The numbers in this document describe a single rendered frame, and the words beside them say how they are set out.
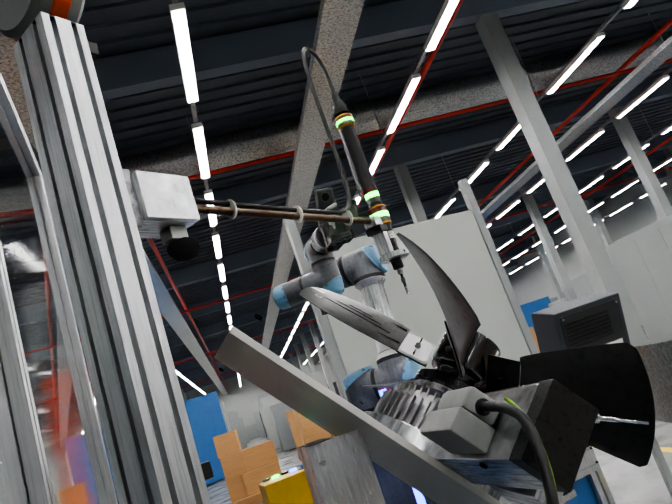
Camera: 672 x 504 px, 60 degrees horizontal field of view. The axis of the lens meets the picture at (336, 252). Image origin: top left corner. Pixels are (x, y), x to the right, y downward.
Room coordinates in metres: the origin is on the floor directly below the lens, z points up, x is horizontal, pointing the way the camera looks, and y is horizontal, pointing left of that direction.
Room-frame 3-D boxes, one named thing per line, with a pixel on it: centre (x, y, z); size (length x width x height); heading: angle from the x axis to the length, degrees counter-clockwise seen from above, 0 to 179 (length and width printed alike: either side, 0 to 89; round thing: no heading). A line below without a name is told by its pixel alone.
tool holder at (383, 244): (1.29, -0.12, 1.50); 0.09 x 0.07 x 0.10; 146
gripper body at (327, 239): (1.57, -0.01, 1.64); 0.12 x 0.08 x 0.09; 21
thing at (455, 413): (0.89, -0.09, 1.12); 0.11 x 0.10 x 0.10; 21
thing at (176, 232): (0.81, 0.21, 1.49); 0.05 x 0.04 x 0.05; 146
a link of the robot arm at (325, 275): (1.72, 0.06, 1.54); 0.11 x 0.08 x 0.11; 71
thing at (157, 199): (0.78, 0.23, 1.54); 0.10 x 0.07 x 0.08; 146
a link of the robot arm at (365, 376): (2.06, 0.06, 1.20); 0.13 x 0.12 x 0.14; 71
